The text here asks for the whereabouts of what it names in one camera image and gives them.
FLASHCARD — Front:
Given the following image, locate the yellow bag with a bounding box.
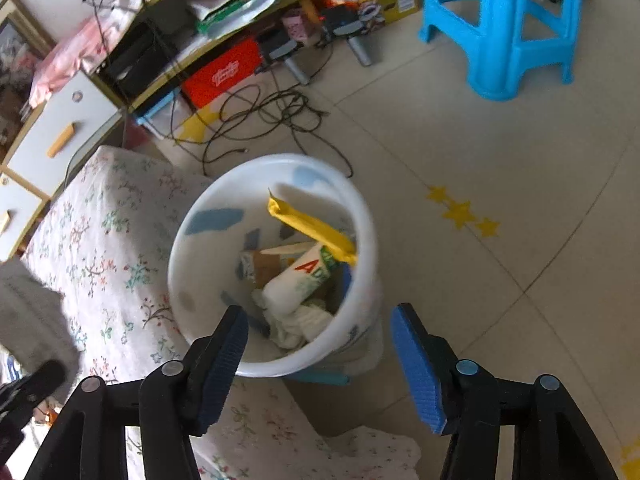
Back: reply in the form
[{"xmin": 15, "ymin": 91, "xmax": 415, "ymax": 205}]
[{"xmin": 267, "ymin": 187, "xmax": 358, "ymax": 267}]

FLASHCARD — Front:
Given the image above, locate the low wooden cabinet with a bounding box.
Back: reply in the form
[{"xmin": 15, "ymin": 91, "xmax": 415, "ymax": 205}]
[{"xmin": 95, "ymin": 0, "xmax": 426, "ymax": 117}]

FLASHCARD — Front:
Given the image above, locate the grey drawer with wooden handle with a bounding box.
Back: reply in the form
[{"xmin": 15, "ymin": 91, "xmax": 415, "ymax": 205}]
[{"xmin": 0, "ymin": 171, "xmax": 48, "ymax": 261}]

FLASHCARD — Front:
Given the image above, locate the grey drawer with round sticker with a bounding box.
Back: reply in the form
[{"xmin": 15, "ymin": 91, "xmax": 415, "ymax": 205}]
[{"xmin": 2, "ymin": 72, "xmax": 123, "ymax": 197}]

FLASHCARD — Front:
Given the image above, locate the white paper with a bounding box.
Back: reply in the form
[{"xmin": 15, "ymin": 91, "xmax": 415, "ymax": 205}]
[{"xmin": 251, "ymin": 290, "xmax": 336, "ymax": 351}]

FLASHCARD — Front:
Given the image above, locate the black floor cable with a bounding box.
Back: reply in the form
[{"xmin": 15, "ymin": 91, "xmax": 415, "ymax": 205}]
[{"xmin": 202, "ymin": 84, "xmax": 356, "ymax": 179}]

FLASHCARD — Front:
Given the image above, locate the person's left forearm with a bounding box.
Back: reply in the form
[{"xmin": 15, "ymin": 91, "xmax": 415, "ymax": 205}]
[{"xmin": 0, "ymin": 260, "xmax": 83, "ymax": 396}]

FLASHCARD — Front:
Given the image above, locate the pink cloth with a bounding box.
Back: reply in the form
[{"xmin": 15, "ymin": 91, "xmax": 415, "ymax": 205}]
[{"xmin": 30, "ymin": 0, "xmax": 251, "ymax": 107}]

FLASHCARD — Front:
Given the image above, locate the grey handheld device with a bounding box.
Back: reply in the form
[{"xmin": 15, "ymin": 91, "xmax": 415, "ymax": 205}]
[
  {"xmin": 260, "ymin": 35, "xmax": 312, "ymax": 86},
  {"xmin": 325, "ymin": 19, "xmax": 374, "ymax": 67}
]

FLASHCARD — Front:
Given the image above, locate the white printed bag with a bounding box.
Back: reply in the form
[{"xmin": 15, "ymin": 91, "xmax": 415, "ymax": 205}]
[{"xmin": 239, "ymin": 242, "xmax": 326, "ymax": 286}]

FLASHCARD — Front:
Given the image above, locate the white trash bin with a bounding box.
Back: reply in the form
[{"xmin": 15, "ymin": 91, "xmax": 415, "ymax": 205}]
[{"xmin": 167, "ymin": 154, "xmax": 386, "ymax": 380}]

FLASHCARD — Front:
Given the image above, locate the red box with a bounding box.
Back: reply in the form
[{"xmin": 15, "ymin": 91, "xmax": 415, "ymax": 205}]
[{"xmin": 181, "ymin": 37, "xmax": 263, "ymax": 109}]

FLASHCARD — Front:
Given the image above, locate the blue plastic stool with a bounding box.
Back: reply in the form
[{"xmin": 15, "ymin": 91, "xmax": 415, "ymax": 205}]
[{"xmin": 419, "ymin": 0, "xmax": 583, "ymax": 101}]

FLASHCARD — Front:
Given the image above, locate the wooden shelf cabinet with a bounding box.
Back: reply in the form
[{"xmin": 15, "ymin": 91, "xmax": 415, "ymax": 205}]
[{"xmin": 0, "ymin": 0, "xmax": 126, "ymax": 261}]

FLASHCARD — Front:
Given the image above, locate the small pink box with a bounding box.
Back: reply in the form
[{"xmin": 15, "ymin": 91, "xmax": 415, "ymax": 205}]
[{"xmin": 282, "ymin": 10, "xmax": 314, "ymax": 44}]

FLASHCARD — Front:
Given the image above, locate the light blue tray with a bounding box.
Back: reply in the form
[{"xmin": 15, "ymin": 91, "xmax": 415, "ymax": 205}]
[{"xmin": 134, "ymin": 87, "xmax": 182, "ymax": 127}]

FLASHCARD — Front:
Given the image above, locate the black set-top box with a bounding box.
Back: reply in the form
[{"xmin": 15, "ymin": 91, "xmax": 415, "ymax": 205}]
[{"xmin": 102, "ymin": 20, "xmax": 174, "ymax": 99}]

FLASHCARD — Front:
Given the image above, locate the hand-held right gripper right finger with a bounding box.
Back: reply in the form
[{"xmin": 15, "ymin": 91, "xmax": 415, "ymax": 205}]
[{"xmin": 390, "ymin": 302, "xmax": 621, "ymax": 480}]

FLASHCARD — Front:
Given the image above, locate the framed picture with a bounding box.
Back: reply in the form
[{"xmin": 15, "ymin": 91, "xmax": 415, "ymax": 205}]
[{"xmin": 0, "ymin": 0, "xmax": 57, "ymax": 151}]

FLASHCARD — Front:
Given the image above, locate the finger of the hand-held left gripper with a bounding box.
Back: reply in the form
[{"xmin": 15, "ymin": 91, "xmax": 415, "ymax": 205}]
[{"xmin": 20, "ymin": 359, "xmax": 68, "ymax": 406}]

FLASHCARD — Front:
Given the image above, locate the green white bag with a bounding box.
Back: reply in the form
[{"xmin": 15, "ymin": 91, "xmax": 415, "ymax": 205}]
[{"xmin": 187, "ymin": 0, "xmax": 284, "ymax": 38}]

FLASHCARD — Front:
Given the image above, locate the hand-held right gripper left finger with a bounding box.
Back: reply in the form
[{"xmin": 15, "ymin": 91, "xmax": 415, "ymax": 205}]
[{"xmin": 22, "ymin": 304, "xmax": 250, "ymax": 480}]

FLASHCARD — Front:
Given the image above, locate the white bottle with green label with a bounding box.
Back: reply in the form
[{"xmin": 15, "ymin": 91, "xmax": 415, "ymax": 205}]
[{"xmin": 262, "ymin": 244, "xmax": 336, "ymax": 317}]

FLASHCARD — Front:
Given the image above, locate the floral tablecloth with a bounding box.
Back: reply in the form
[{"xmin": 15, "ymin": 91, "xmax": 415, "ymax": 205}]
[{"xmin": 22, "ymin": 146, "xmax": 421, "ymax": 480}]

